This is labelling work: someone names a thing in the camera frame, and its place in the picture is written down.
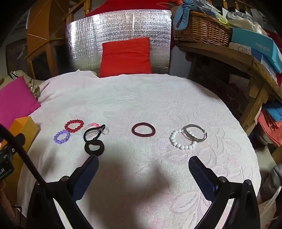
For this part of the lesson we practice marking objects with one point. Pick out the silver foil insulation sheet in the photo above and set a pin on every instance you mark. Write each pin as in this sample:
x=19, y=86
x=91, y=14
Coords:
x=88, y=39

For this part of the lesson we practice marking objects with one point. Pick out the salmon folded cloth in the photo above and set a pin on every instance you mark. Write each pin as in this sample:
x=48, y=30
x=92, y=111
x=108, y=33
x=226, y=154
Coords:
x=269, y=130

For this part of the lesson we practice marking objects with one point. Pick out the wooden frame furniture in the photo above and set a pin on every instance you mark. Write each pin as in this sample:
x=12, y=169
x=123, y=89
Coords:
x=39, y=26

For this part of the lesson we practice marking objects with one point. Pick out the white patterned box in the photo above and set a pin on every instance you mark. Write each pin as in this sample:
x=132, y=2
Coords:
x=239, y=48

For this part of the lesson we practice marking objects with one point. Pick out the magenta pillow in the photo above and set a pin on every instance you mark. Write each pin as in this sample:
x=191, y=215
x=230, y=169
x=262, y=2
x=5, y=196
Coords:
x=15, y=99

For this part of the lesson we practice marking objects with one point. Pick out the red cloth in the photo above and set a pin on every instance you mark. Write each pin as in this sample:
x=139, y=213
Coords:
x=123, y=5

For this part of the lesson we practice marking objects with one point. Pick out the orange box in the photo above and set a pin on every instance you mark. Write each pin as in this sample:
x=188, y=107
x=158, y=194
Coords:
x=26, y=130

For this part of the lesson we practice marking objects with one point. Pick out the grey cloth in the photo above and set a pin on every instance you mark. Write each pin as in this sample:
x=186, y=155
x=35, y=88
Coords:
x=274, y=178

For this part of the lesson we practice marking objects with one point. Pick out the silver cuff bangle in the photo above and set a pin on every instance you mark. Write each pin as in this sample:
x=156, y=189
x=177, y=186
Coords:
x=188, y=133

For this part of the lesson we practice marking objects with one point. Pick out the white paper bag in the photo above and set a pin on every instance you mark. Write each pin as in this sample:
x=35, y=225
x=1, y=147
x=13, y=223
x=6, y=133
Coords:
x=267, y=209

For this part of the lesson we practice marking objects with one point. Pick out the red cushion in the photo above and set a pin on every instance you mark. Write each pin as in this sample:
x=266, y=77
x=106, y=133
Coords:
x=125, y=57

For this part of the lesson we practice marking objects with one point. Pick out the wicker basket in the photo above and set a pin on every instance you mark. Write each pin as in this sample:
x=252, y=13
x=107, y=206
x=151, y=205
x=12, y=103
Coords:
x=198, y=30

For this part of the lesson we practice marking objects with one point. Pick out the person's left hand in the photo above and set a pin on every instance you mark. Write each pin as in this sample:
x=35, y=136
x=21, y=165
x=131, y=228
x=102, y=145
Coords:
x=3, y=200

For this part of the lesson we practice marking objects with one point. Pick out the white embossed towel blanket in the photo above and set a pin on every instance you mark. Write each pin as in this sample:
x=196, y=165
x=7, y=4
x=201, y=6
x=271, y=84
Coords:
x=141, y=99

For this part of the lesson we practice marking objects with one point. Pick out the wooden table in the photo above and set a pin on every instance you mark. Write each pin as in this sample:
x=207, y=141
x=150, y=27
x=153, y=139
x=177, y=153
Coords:
x=220, y=52

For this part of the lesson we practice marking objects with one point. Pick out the blue folded cloth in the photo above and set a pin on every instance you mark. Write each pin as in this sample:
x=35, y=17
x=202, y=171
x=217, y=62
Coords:
x=273, y=111

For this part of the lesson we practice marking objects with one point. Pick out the patterned beige cloth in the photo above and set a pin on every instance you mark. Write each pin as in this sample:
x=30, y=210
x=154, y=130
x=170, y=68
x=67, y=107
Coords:
x=33, y=88

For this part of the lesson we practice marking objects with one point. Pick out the teal cardboard box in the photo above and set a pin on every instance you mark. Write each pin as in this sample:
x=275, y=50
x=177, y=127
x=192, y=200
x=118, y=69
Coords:
x=249, y=39

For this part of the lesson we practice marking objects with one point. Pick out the beige cushion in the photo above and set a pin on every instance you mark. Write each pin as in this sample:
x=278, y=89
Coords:
x=4, y=81

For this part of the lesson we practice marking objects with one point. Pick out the clear plastic bag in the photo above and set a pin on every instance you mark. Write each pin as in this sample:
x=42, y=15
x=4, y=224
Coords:
x=246, y=22

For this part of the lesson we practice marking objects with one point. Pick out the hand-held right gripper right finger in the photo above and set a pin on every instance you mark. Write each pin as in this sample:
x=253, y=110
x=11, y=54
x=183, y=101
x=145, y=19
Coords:
x=199, y=176

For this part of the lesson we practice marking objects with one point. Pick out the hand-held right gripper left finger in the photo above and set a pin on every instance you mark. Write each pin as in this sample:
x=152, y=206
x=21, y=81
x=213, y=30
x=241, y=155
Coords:
x=88, y=176

